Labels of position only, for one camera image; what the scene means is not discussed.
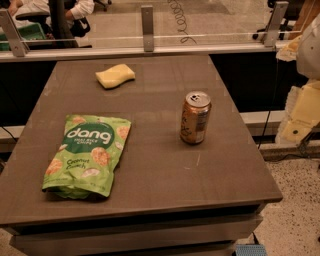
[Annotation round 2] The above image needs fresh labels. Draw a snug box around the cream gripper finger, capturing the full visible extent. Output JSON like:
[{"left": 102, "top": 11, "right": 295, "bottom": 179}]
[
  {"left": 275, "top": 80, "right": 320, "bottom": 144},
  {"left": 276, "top": 36, "right": 301, "bottom": 62}
]

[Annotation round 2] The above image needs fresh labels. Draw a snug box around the green rice chip bag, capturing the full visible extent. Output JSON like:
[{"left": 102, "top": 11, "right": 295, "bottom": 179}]
[{"left": 42, "top": 115, "right": 131, "bottom": 199}]

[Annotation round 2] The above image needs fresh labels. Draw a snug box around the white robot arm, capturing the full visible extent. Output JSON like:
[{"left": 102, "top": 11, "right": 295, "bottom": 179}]
[{"left": 275, "top": 14, "right": 320, "bottom": 145}]

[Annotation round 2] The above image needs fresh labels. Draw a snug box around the yellow sponge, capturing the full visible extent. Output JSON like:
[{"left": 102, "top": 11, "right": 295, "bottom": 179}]
[{"left": 95, "top": 64, "right": 135, "bottom": 89}]

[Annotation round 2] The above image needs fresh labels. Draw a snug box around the black office chair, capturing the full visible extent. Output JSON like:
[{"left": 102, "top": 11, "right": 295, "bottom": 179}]
[{"left": 252, "top": 0, "right": 306, "bottom": 41}]

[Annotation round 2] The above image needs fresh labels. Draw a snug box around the orange soda can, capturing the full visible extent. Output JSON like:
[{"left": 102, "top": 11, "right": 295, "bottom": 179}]
[{"left": 180, "top": 91, "right": 212, "bottom": 144}]

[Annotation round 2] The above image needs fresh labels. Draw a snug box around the grey table drawer unit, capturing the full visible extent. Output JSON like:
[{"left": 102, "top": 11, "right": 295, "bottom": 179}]
[{"left": 10, "top": 213, "right": 262, "bottom": 256}]

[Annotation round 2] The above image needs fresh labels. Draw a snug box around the seated person white shirt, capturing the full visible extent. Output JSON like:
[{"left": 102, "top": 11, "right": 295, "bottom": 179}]
[{"left": 7, "top": 0, "right": 96, "bottom": 30}]

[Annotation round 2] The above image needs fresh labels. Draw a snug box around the glass barrier panel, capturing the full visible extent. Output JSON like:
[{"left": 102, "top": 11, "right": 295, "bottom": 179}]
[{"left": 76, "top": 0, "right": 318, "bottom": 53}]

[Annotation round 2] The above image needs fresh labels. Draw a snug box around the green plastic bin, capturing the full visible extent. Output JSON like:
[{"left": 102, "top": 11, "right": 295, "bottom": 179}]
[{"left": 0, "top": 23, "right": 46, "bottom": 51}]

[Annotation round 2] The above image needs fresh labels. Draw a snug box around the right metal glass bracket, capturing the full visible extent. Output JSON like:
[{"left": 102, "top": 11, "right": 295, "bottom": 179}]
[{"left": 262, "top": 1, "right": 289, "bottom": 48}]

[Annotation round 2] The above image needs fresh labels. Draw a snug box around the metal glass bracket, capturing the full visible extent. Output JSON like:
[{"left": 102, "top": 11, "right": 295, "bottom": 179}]
[
  {"left": 0, "top": 9, "right": 29, "bottom": 57},
  {"left": 262, "top": 1, "right": 289, "bottom": 48},
  {"left": 141, "top": 5, "right": 154, "bottom": 52}
]

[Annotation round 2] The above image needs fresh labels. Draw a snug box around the black hanging cable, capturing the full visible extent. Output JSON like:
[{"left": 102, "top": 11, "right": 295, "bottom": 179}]
[{"left": 257, "top": 58, "right": 280, "bottom": 150}]

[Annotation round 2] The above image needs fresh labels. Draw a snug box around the black coiled cable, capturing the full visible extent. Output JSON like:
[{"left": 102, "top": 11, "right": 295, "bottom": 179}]
[{"left": 167, "top": 0, "right": 198, "bottom": 45}]

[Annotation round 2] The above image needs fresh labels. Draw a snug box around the middle metal glass bracket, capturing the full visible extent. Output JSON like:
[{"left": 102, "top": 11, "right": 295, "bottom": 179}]
[{"left": 141, "top": 5, "right": 154, "bottom": 52}]

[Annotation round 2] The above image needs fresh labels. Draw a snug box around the left metal glass bracket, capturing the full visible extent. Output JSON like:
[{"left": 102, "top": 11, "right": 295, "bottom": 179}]
[{"left": 0, "top": 9, "right": 29, "bottom": 57}]

